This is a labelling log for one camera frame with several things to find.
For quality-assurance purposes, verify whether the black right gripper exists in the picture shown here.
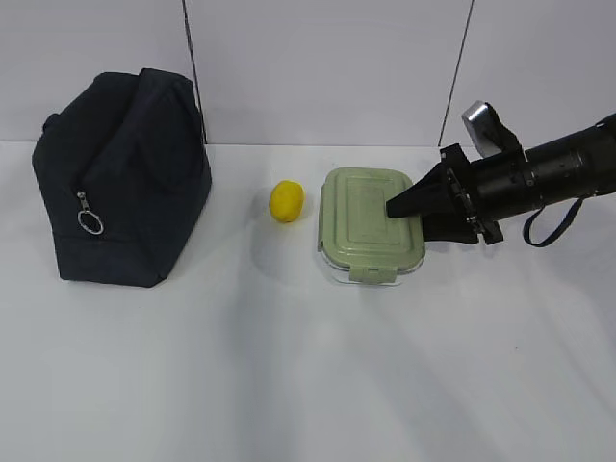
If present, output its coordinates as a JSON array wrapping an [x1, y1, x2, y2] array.
[[386, 143, 503, 245]]

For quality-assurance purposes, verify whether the green lidded glass container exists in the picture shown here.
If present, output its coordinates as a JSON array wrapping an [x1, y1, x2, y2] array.
[[317, 167, 425, 286]]

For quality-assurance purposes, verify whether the yellow lemon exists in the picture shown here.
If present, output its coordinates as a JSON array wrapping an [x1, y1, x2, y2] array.
[[269, 180, 305, 223]]

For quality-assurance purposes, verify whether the navy blue lunch bag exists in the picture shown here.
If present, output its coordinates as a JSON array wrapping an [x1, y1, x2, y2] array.
[[32, 68, 212, 288]]

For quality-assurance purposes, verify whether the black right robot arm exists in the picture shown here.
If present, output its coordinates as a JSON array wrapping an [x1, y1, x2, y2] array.
[[386, 115, 615, 247]]

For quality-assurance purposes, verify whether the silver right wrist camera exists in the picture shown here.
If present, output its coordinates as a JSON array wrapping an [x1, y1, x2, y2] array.
[[461, 100, 502, 158]]

